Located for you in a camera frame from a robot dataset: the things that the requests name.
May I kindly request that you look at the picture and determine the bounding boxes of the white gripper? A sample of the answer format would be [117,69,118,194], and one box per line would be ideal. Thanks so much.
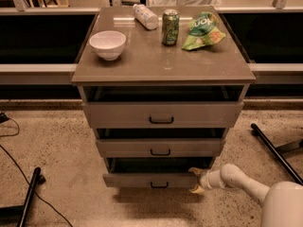
[188,167,212,195]

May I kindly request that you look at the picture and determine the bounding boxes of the grey bottom drawer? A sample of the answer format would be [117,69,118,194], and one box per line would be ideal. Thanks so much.
[103,157,214,188]

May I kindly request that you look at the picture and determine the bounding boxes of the grey drawer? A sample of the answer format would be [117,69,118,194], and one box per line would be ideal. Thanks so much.
[83,102,243,129]
[96,138,225,158]
[103,157,214,188]

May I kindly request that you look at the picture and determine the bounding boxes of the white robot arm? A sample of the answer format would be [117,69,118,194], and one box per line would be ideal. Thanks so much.
[188,164,303,227]

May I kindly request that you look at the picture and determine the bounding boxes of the grey top drawer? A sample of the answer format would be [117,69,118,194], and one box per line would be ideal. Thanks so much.
[83,102,243,129]

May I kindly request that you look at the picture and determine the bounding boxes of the grey drawer cabinet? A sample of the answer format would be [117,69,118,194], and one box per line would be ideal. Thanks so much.
[71,5,257,184]

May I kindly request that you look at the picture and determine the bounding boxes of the grey middle drawer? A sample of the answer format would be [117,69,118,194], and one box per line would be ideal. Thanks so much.
[96,138,225,158]

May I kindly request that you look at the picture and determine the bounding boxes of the black right base leg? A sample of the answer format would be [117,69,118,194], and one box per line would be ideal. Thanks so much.
[251,123,303,185]

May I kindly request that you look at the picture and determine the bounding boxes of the black base leg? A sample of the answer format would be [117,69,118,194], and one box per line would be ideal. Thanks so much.
[251,123,303,185]
[0,167,44,227]

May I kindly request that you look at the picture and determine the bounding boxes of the metal railing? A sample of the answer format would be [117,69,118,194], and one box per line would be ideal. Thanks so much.
[0,0,303,84]

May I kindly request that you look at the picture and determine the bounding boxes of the green chip bag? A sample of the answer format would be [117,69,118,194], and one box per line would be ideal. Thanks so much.
[182,11,225,51]

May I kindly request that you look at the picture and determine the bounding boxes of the white ceramic bowl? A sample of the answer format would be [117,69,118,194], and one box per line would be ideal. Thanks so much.
[89,30,126,61]

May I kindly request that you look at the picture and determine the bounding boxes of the green soda can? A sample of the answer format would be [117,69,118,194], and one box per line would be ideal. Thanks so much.
[162,9,179,46]

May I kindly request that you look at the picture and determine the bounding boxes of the clear plastic water bottle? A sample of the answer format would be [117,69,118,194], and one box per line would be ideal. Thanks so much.
[133,4,158,30]

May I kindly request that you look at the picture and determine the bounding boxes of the black left base leg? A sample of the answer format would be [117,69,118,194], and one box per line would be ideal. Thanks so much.
[0,167,44,227]

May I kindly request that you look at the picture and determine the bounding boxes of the black floor cable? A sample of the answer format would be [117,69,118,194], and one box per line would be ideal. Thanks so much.
[0,112,74,227]

